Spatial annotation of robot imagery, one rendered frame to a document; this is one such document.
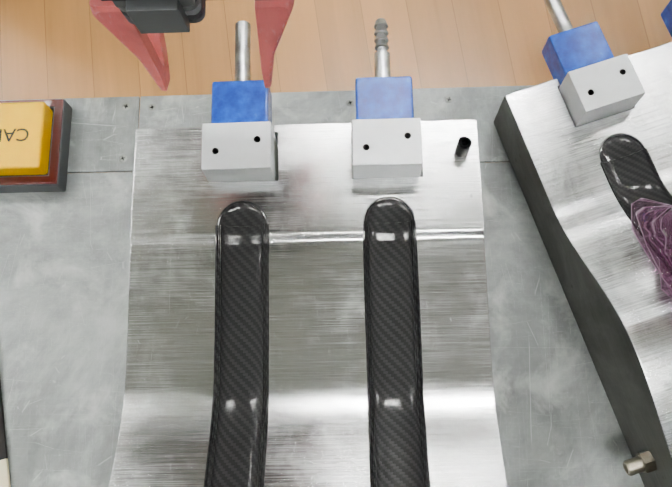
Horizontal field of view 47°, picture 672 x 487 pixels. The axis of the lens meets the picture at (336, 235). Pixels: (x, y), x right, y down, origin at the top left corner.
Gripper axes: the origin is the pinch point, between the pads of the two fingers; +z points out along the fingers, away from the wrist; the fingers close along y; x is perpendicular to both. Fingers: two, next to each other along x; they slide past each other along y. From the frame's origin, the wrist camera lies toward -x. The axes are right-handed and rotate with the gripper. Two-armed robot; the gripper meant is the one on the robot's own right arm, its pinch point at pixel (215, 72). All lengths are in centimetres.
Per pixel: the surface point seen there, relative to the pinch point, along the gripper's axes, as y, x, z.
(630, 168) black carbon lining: 30.3, 6.7, 14.4
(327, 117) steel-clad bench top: 6.1, 15.3, 15.1
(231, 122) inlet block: -0.7, 6.1, 8.4
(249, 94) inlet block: 0.6, 8.0, 7.3
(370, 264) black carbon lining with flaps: 9.4, -2.2, 15.3
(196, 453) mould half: -2.7, -14.2, 20.6
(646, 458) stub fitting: 29.1, -12.4, 25.5
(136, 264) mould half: -7.7, -2.0, 14.9
